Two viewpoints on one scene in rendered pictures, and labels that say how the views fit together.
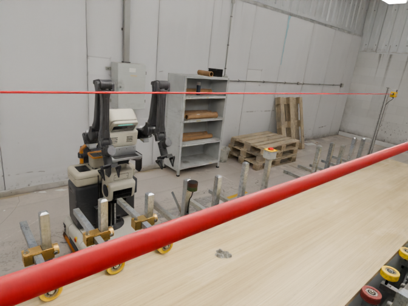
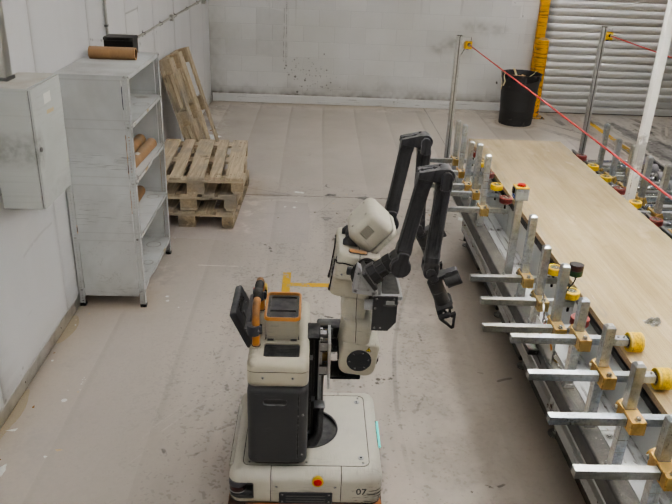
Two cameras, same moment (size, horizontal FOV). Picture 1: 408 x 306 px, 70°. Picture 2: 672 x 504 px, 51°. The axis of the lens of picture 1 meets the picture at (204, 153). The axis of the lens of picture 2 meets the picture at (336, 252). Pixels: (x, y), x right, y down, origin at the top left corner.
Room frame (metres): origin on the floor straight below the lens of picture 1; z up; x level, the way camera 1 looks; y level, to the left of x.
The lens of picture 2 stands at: (0.57, 2.76, 2.37)
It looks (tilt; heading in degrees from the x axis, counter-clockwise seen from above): 24 degrees down; 310
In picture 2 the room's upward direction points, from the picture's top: 2 degrees clockwise
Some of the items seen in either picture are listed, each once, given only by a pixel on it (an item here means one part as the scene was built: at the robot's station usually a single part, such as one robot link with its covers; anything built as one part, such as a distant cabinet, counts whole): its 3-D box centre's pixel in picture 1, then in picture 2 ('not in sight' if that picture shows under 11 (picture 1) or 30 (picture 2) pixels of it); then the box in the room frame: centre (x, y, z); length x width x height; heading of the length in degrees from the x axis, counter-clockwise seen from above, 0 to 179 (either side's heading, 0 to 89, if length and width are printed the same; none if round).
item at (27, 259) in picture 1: (40, 253); (630, 416); (1.02, 0.65, 0.95); 0.14 x 0.06 x 0.05; 132
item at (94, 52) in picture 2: (204, 73); (112, 53); (4.75, 0.11, 1.59); 0.30 x 0.08 x 0.08; 42
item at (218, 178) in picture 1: (214, 208); (539, 292); (1.71, -0.11, 0.87); 0.04 x 0.04 x 0.48; 42
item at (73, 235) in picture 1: (108, 234); (306, 448); (2.32, 0.81, 0.16); 0.67 x 0.64 x 0.25; 42
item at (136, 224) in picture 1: (144, 220); (579, 337); (1.36, 0.28, 0.95); 0.14 x 0.06 x 0.05; 132
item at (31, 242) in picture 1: (34, 250); (623, 419); (1.04, 0.69, 0.95); 0.50 x 0.04 x 0.04; 42
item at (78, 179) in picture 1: (104, 189); (287, 371); (2.39, 0.88, 0.59); 0.55 x 0.34 x 0.83; 132
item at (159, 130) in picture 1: (161, 111); (421, 184); (2.12, 0.35, 1.40); 0.11 x 0.06 x 0.43; 132
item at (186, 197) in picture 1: (184, 215); (556, 313); (1.54, 0.08, 0.90); 0.04 x 0.04 x 0.48; 42
